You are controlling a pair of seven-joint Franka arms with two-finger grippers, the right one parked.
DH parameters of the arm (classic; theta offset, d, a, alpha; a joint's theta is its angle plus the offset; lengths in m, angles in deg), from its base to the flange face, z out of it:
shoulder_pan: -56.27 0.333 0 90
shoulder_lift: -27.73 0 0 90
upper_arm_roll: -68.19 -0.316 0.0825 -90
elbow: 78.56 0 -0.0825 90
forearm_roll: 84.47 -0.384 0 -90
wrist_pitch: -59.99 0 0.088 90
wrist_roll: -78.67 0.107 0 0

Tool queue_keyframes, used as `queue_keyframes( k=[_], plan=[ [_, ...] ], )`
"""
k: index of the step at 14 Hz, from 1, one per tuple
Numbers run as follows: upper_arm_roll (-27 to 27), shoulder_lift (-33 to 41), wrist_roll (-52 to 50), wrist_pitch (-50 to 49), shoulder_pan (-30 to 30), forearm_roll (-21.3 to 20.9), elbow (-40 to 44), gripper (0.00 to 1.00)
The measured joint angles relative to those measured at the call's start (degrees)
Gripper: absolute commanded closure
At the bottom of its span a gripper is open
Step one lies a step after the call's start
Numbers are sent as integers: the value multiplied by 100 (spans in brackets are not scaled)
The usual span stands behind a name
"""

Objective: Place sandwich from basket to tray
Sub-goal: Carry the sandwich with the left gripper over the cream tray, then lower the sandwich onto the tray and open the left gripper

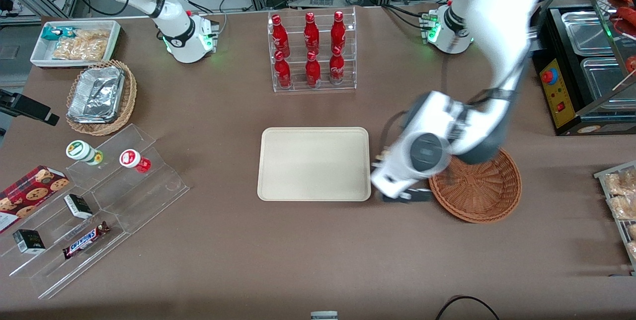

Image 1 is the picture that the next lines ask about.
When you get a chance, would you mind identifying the red sausage on stick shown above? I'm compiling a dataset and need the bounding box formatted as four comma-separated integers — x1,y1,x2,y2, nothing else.
612,56,636,92

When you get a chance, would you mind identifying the teal snack packet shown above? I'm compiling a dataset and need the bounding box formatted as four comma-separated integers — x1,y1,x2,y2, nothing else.
41,26,75,41

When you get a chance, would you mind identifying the tray of packaged snacks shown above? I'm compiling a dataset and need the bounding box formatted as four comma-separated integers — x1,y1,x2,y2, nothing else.
594,161,636,276

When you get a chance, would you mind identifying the steel warmer pan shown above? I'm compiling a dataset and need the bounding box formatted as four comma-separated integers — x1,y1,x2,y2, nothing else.
561,10,618,57
580,57,636,102

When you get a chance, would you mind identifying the black clamp mount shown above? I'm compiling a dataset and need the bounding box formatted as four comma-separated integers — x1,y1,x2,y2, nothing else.
0,89,60,126

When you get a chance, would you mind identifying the oval light wicker basket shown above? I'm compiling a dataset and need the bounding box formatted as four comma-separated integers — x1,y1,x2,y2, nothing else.
66,60,138,137

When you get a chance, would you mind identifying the red tartan cookie box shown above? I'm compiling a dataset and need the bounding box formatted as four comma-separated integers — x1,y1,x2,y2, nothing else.
0,165,70,234

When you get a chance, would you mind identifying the red lidded cup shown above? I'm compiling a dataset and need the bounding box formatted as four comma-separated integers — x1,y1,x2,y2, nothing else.
119,149,152,173

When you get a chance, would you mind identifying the clear acrylic bottle rack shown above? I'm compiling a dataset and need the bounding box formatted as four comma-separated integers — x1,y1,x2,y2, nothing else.
267,7,357,93

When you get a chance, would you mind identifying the aluminium foil container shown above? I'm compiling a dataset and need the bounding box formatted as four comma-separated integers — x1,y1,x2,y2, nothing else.
67,66,126,124

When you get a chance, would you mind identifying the black hot food warmer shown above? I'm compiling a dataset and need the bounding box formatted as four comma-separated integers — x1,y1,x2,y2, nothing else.
532,0,636,137

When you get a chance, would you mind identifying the clear acrylic stepped stand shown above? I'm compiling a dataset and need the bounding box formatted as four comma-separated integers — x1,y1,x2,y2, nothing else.
0,123,190,300

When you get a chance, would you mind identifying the beige plastic tray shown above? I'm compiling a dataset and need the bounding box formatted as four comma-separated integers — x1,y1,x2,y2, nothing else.
257,127,372,202

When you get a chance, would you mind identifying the wrapped bread pastry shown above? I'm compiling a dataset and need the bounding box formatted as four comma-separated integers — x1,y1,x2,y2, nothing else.
609,196,636,220
604,170,636,196

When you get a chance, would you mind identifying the clear bag of crackers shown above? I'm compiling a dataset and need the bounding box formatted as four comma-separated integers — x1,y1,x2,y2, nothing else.
52,37,108,61
75,28,111,42

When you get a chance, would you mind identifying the small black box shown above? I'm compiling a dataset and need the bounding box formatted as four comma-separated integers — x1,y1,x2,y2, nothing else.
64,194,93,220
12,229,46,254

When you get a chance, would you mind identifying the white rectangular plastic bin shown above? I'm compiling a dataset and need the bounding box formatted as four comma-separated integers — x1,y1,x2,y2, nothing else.
30,20,122,69

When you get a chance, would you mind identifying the black cable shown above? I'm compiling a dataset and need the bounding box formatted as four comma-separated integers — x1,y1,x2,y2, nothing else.
436,296,500,320

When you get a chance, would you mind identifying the snickers chocolate bar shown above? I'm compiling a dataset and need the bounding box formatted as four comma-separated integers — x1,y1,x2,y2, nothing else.
62,221,111,260

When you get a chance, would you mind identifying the round brown wicker basket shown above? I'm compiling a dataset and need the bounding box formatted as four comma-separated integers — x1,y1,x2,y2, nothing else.
428,149,522,224

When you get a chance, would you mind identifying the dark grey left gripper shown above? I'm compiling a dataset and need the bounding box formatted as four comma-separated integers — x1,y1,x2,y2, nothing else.
382,188,433,205

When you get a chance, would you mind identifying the green lidded white cup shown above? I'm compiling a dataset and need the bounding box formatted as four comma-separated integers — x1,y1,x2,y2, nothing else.
66,140,104,166

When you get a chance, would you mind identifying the red cola bottle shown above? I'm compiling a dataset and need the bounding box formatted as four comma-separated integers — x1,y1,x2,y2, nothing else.
271,14,290,58
331,10,347,55
305,51,322,88
274,51,293,89
304,12,320,56
329,46,345,85

